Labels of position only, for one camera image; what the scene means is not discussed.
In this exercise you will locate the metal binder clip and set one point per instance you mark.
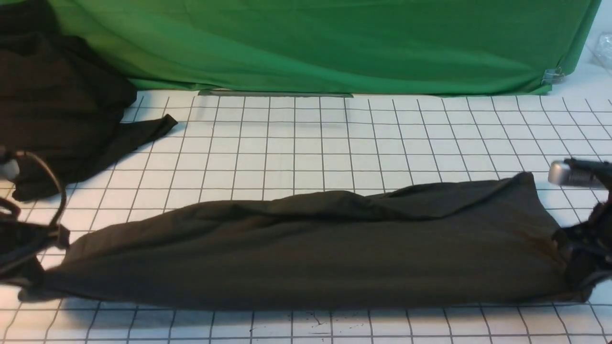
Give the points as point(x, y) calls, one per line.
point(553, 76)

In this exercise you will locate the clear plastic bag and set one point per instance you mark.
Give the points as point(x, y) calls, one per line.
point(603, 50)

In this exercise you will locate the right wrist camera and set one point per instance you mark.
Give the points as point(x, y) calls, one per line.
point(573, 172)

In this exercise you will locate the green backdrop cloth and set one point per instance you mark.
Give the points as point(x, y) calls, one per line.
point(430, 47)

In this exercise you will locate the gray long-sleeve top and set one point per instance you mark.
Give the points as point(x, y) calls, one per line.
point(428, 245)

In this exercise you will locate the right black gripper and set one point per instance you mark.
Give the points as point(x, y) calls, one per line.
point(586, 251)

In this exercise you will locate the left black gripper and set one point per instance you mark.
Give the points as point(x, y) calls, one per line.
point(21, 242)

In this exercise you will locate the dark clothes pile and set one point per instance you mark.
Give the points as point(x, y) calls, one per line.
point(61, 101)

